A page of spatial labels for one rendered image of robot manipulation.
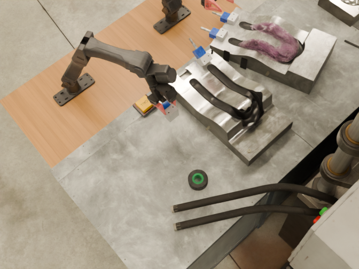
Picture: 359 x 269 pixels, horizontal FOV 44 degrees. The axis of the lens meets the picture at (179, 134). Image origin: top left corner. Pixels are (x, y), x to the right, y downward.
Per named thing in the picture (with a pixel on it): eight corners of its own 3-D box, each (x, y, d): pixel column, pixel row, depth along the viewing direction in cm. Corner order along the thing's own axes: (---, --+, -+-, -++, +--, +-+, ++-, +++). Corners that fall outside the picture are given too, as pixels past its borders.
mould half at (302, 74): (210, 52, 209) (209, 37, 199) (235, 14, 218) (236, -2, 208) (308, 94, 195) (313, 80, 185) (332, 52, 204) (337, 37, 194)
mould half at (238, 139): (169, 93, 201) (165, 76, 189) (210, 60, 207) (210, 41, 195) (248, 166, 182) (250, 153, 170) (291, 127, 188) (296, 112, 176)
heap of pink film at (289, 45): (235, 48, 202) (236, 37, 195) (253, 21, 208) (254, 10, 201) (288, 70, 194) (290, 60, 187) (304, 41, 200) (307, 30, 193)
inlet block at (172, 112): (149, 102, 187) (148, 96, 182) (158, 95, 188) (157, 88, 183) (170, 122, 182) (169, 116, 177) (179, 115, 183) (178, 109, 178)
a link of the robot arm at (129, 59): (153, 51, 162) (77, 26, 166) (143, 71, 159) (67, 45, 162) (153, 69, 173) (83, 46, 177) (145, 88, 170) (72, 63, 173)
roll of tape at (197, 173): (210, 174, 181) (209, 171, 178) (205, 192, 178) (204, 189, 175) (191, 170, 183) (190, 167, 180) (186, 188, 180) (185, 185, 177)
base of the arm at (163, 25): (190, 1, 214) (181, -6, 217) (159, 24, 209) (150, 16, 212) (192, 13, 221) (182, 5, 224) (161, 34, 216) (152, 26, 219)
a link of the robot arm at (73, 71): (78, 76, 200) (96, 47, 171) (72, 88, 197) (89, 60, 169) (66, 69, 198) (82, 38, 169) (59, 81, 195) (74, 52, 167)
